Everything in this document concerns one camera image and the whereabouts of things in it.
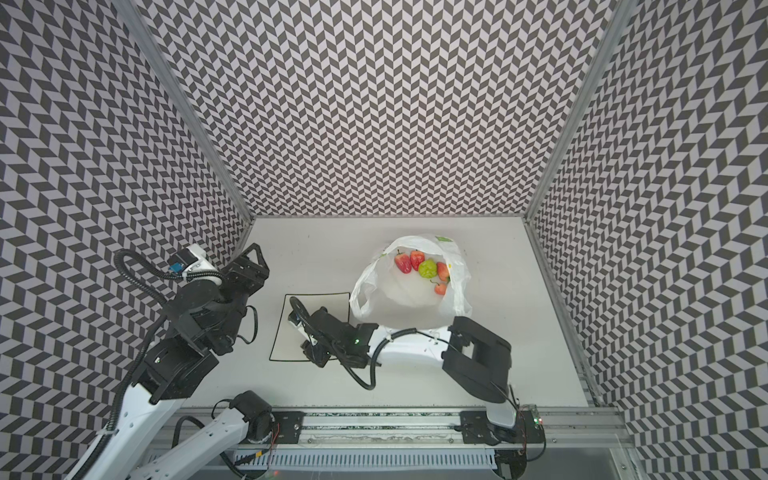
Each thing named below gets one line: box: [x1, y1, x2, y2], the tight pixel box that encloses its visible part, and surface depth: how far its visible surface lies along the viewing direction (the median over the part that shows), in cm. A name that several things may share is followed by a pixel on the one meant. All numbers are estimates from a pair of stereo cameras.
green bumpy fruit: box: [418, 258, 437, 279], surface depth 100 cm
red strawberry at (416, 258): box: [409, 249, 425, 271], surface depth 104 cm
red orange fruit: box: [436, 262, 450, 282], surface depth 100 cm
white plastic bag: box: [350, 234, 473, 329], surface depth 79 cm
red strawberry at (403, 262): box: [394, 249, 412, 274], surface depth 104 cm
